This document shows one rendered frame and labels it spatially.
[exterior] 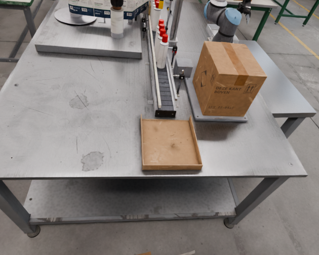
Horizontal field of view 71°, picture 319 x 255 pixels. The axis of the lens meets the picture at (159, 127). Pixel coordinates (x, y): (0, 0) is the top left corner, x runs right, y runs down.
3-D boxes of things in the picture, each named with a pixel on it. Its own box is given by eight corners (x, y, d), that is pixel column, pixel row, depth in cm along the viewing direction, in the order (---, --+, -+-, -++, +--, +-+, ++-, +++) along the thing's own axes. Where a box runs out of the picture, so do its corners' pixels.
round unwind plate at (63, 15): (59, 6, 178) (59, 5, 177) (98, 10, 183) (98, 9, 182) (50, 23, 158) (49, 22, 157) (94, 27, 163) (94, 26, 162)
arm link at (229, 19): (228, 37, 150) (237, 16, 140) (213, 28, 155) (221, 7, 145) (238, 33, 156) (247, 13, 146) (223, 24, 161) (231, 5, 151)
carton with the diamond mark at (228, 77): (192, 81, 139) (204, 40, 119) (228, 83, 143) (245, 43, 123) (202, 116, 119) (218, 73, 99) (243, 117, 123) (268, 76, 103)
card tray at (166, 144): (140, 119, 114) (141, 113, 111) (189, 120, 118) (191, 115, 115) (142, 170, 95) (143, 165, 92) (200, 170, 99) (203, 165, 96)
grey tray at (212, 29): (205, 29, 198) (207, 23, 194) (226, 31, 201) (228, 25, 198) (213, 44, 180) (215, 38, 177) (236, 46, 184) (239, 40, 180)
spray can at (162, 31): (154, 58, 145) (158, 27, 130) (162, 59, 146) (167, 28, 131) (155, 62, 142) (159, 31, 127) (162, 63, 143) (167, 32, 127)
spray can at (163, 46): (156, 64, 141) (160, 32, 126) (164, 65, 142) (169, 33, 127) (156, 69, 138) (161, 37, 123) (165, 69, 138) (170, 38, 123)
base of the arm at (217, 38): (209, 37, 166) (214, 24, 159) (228, 39, 169) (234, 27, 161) (213, 48, 157) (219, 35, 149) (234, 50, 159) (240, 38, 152)
